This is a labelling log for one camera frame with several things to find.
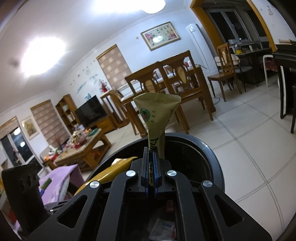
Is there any wooden dining table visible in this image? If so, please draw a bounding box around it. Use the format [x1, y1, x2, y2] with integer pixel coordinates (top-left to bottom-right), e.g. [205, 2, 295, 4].
[119, 64, 214, 136]

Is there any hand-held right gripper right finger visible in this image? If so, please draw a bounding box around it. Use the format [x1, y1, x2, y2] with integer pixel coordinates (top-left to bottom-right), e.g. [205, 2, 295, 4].
[151, 148, 273, 241]

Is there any framed flower picture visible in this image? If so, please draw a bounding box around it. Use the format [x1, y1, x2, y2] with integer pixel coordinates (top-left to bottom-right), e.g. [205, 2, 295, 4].
[141, 22, 181, 51]

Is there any framed sunflower painting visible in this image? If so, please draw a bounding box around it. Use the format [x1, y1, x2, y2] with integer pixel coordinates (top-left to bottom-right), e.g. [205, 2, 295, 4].
[21, 115, 40, 141]

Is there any short beige window blind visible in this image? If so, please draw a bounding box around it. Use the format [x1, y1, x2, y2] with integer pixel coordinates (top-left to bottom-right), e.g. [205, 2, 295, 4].
[0, 117, 21, 139]

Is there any red vase with plant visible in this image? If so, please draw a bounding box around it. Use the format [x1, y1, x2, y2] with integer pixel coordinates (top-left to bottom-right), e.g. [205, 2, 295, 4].
[98, 79, 109, 93]

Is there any wooden ornament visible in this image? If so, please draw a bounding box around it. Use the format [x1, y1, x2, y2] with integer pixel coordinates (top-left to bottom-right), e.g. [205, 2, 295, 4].
[70, 130, 87, 142]

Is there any yellow packet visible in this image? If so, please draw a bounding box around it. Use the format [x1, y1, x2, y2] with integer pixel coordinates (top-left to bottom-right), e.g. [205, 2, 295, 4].
[74, 157, 139, 195]

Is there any white standing air conditioner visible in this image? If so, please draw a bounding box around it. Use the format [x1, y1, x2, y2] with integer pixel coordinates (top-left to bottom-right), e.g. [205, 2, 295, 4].
[185, 23, 216, 77]

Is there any white chair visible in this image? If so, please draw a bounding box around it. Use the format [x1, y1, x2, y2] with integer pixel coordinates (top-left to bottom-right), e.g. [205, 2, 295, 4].
[264, 54, 281, 87]

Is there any beige patterned roller blind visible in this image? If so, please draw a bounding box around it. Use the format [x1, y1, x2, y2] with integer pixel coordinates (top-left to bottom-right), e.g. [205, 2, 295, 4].
[31, 99, 70, 149]
[96, 44, 133, 91]

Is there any wooden television stand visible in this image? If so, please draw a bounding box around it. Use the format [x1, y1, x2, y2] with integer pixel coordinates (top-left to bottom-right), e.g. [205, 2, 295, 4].
[91, 115, 117, 135]

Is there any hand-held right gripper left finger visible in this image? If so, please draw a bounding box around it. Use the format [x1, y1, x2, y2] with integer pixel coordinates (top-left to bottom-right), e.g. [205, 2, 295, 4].
[26, 147, 153, 241]

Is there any black table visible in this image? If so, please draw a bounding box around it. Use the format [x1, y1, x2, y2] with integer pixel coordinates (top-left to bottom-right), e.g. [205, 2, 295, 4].
[272, 44, 296, 135]

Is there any black trash bin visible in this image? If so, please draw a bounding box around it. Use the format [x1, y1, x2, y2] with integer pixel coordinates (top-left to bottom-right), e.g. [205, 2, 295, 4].
[76, 132, 225, 241]

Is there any small round ceiling lamp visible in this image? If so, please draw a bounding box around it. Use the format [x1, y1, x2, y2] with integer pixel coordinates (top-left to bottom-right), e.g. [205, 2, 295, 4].
[141, 0, 166, 14]

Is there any black television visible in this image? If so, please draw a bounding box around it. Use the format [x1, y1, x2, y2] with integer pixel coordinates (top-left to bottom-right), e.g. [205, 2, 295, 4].
[74, 95, 108, 129]

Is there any large round ceiling lamp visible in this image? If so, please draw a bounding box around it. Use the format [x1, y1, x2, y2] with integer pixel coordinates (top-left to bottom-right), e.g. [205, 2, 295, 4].
[22, 36, 67, 78]

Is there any glass balcony door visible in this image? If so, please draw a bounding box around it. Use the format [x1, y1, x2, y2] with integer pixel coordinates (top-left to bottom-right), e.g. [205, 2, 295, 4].
[0, 127, 43, 167]

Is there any tall wooden plant stand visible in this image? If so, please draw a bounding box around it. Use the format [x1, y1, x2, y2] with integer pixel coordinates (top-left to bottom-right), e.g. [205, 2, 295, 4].
[100, 89, 121, 123]

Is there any olive green packet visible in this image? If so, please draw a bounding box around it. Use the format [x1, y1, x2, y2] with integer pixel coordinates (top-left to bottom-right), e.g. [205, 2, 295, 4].
[133, 92, 181, 193]

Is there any wooden bookshelf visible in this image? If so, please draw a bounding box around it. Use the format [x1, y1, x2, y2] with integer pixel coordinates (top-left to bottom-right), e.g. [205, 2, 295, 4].
[55, 94, 80, 132]

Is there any white blue wrapper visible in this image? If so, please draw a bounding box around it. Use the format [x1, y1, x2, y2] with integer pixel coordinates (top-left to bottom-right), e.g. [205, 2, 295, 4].
[148, 217, 176, 241]

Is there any purple tablecloth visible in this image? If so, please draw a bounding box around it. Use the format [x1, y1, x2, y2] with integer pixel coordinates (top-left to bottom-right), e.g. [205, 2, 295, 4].
[38, 164, 85, 205]

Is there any wooden coffee table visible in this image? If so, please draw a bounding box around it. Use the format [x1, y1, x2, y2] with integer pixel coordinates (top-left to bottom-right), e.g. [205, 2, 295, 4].
[47, 128, 112, 172]

